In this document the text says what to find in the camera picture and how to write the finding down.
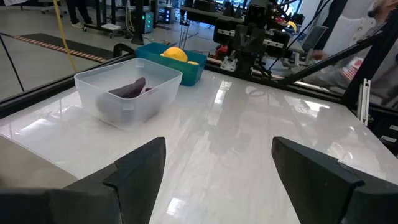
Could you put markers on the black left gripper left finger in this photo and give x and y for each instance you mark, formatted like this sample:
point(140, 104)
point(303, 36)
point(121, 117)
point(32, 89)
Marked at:
point(140, 174)

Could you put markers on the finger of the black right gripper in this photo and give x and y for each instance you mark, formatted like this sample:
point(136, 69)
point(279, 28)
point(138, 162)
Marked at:
point(224, 23)
point(281, 34)

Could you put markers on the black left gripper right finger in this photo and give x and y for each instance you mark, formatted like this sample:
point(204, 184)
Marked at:
point(311, 180)

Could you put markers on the yellow lemon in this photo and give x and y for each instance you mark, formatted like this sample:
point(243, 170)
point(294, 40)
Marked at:
point(175, 53)

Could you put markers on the large purple eggplant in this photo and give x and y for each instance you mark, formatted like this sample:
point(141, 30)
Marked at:
point(130, 90)

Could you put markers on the small purple eggplant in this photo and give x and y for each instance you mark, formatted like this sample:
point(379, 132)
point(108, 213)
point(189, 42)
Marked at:
point(148, 89)

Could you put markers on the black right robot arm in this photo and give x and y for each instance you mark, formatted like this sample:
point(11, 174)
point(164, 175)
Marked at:
point(248, 65)

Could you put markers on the person's hand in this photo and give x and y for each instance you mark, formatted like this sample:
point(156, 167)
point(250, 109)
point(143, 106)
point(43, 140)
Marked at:
point(319, 55)

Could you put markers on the black gantry beam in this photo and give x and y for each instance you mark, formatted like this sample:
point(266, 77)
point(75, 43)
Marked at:
point(326, 60)

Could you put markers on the clear plastic basket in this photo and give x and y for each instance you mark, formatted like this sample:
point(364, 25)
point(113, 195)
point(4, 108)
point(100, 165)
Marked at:
point(130, 115)

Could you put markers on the teal plastic basket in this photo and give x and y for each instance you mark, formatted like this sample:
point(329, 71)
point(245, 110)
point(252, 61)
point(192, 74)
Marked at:
point(186, 74)

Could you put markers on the person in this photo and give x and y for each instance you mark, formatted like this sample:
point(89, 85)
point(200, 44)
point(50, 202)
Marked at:
point(73, 11)
point(351, 28)

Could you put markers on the computer tower with green lights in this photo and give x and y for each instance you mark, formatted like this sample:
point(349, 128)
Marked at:
point(148, 23)

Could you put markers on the silver aluminium extrusion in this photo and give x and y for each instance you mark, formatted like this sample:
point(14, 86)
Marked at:
point(363, 102)

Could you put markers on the black orange-striped floor mat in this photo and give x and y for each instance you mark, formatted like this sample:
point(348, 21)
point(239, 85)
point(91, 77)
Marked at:
point(62, 43)

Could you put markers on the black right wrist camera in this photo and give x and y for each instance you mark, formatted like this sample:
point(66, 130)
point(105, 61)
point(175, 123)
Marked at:
point(255, 14)

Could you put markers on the silver metal bracket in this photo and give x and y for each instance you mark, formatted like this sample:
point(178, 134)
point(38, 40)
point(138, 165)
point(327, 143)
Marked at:
point(228, 64)

